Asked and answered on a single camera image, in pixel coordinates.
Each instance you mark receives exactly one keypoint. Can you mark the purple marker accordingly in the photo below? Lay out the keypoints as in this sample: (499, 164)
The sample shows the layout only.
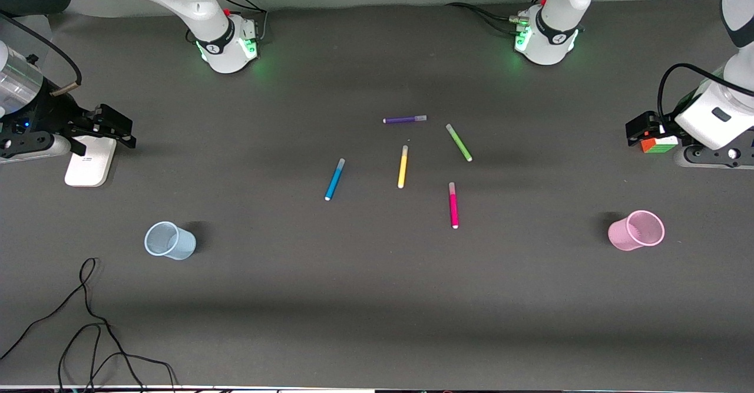
(403, 119)

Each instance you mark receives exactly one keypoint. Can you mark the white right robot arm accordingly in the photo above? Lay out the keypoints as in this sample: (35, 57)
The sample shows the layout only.
(194, 4)

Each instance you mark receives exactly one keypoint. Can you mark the yellow marker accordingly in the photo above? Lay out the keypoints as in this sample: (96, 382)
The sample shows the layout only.
(403, 169)

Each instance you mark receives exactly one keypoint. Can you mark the blue marker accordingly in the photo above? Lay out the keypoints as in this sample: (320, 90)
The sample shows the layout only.
(334, 180)

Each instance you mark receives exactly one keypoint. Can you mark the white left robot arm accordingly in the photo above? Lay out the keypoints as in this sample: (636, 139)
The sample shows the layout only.
(559, 33)

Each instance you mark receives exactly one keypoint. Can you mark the pink marker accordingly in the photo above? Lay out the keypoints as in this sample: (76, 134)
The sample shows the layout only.
(453, 204)

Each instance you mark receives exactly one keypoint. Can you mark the translucent blue cup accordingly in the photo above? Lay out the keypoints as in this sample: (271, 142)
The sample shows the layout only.
(184, 245)

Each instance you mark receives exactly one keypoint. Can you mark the green marker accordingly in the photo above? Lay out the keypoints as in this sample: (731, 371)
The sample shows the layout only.
(459, 142)

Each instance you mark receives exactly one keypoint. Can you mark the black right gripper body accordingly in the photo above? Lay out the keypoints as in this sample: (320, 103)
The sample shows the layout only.
(48, 116)

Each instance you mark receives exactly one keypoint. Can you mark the translucent pink cup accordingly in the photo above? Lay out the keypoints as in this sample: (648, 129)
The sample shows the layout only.
(621, 234)

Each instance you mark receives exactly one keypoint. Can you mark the white flat rounded pad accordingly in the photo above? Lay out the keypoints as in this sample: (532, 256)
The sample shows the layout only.
(88, 166)

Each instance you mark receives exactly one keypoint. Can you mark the multicoloured puzzle cube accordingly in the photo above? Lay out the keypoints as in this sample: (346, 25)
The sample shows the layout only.
(660, 145)

